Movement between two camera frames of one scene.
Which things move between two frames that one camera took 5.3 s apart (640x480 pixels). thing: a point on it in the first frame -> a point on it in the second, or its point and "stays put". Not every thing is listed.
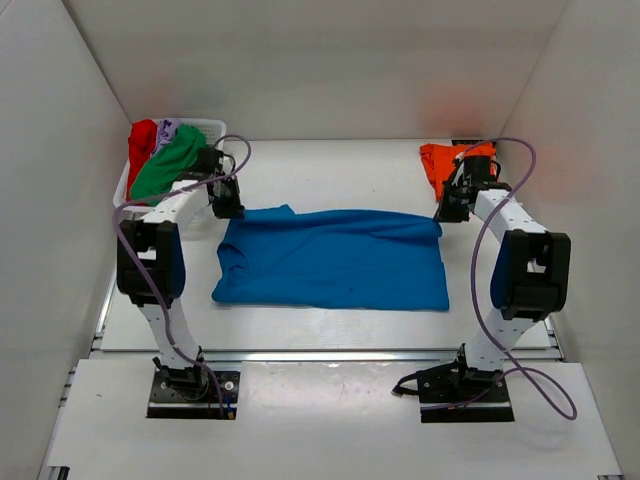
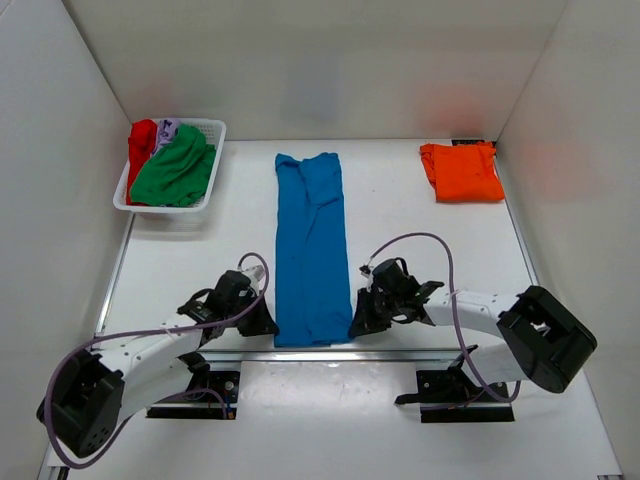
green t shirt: [171, 161] stays put
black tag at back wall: [465, 142] stays put
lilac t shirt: [167, 132] stays put
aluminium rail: [113, 353] stays put
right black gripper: [442, 213] -> [364, 322]
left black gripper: [235, 209] -> [263, 323]
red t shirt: [141, 141] stays put
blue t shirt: [360, 259] -> [313, 280]
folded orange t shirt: [439, 160] stays put
